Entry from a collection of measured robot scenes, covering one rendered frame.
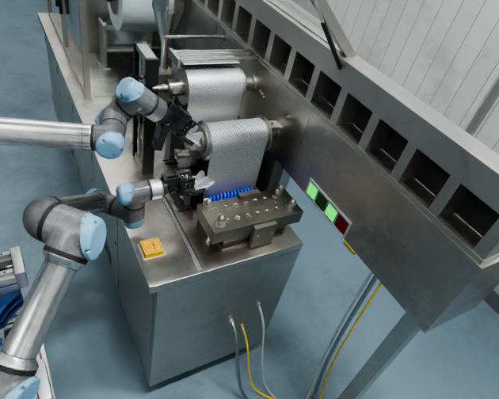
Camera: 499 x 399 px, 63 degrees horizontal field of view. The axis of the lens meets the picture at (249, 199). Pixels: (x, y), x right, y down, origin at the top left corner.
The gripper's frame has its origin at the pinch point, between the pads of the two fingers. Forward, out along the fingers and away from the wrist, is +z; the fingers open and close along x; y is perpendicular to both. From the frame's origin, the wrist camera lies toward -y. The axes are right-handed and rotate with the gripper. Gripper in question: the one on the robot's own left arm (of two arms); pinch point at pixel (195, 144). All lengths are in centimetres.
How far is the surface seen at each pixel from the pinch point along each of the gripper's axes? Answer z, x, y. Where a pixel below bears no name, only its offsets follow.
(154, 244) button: 7.3, -13.6, -37.0
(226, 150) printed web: 8.8, -4.3, 5.8
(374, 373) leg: 82, -80, -16
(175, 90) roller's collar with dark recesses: -4.9, 23.8, 6.8
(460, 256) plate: 17, -82, 36
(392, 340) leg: 68, -78, 0
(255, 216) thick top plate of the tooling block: 29.1, -20.7, -5.0
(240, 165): 20.5, -4.3, 4.1
